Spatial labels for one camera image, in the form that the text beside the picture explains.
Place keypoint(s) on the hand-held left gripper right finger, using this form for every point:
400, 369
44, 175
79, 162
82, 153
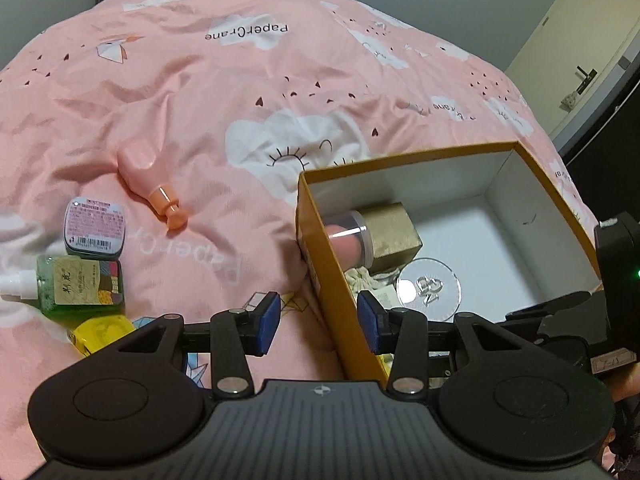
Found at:
370, 320

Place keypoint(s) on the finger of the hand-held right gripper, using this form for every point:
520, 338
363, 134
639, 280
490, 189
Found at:
570, 327
555, 307

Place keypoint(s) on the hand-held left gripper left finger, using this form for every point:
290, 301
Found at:
267, 322

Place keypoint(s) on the paper tag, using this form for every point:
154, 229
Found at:
387, 297

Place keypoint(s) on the small yellow item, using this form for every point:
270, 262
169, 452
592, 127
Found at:
384, 360

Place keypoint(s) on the cream cloth pouch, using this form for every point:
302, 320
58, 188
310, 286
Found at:
360, 276

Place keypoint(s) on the orange cardboard box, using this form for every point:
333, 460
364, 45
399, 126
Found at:
325, 285

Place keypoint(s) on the clear round lid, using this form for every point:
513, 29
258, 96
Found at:
430, 290

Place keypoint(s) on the round pink jar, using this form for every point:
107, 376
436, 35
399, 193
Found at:
345, 245

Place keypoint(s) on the small gold box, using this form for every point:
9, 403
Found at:
395, 240

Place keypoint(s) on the yellow plastic case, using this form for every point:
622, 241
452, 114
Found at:
100, 332

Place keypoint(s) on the small rectangular tin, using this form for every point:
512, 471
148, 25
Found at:
95, 225

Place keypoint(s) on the pink plastic bottle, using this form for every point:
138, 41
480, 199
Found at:
140, 165

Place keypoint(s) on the green spray bottle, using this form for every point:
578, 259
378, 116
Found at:
55, 306

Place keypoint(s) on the pink printed blanket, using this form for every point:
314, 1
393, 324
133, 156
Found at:
200, 85

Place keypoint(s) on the cream door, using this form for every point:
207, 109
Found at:
575, 20

